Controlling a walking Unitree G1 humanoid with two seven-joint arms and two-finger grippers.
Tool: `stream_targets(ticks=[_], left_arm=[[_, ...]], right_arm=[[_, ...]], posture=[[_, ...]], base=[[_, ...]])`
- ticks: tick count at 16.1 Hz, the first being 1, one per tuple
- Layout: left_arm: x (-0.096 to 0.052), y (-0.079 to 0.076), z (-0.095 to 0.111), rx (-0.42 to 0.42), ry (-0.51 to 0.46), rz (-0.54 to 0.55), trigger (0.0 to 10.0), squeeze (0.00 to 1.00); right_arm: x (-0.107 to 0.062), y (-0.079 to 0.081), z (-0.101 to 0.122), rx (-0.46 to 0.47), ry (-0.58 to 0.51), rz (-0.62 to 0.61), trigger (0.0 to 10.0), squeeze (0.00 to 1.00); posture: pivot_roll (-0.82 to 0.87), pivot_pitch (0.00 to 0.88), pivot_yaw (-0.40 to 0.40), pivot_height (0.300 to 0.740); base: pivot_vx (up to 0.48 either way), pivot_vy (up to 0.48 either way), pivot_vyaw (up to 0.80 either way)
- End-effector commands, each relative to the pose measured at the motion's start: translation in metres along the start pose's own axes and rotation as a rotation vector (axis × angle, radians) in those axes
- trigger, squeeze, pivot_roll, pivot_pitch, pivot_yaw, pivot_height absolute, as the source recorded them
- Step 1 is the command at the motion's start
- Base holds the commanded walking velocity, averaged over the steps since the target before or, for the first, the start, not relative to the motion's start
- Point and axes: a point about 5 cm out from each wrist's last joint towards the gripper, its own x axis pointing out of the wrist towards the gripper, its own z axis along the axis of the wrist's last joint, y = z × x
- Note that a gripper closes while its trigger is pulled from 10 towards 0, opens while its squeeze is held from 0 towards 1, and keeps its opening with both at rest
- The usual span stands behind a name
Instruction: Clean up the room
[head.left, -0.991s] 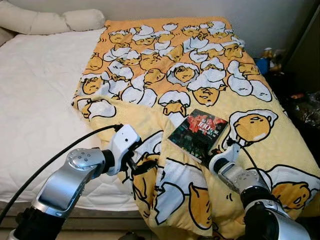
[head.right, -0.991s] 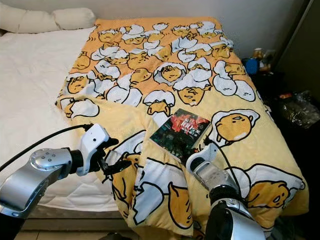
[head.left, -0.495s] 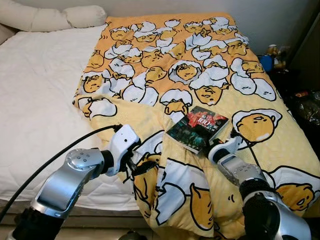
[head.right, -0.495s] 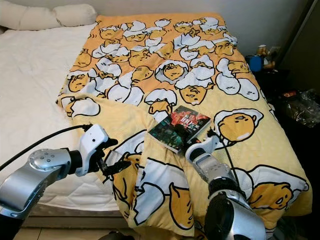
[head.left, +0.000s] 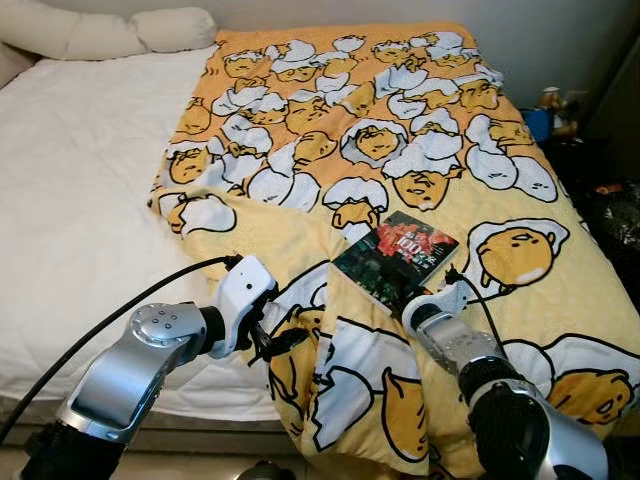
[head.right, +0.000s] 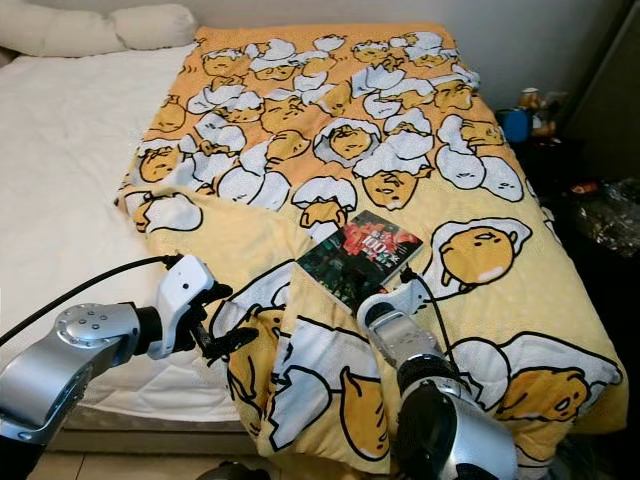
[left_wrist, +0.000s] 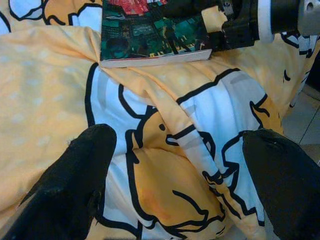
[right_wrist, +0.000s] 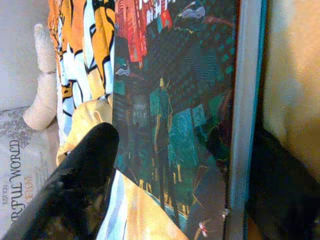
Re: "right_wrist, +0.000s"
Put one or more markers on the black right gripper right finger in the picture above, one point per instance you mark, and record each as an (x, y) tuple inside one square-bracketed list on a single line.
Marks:
[(287, 200)]

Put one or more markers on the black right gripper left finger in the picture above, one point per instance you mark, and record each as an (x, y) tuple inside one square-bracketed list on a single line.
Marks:
[(70, 185)]

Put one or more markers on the orange cartoon egg blanket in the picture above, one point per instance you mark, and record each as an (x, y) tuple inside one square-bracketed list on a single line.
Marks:
[(82, 50)]

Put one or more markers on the colourful illustrated book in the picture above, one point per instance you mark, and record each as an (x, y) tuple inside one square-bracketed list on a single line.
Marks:
[(180, 100)]

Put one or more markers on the printed grey headboard cover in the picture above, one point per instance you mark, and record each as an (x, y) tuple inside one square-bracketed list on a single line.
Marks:
[(20, 162)]

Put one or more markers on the beige twisted long pillow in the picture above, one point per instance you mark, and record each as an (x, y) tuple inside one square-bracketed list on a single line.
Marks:
[(42, 100)]

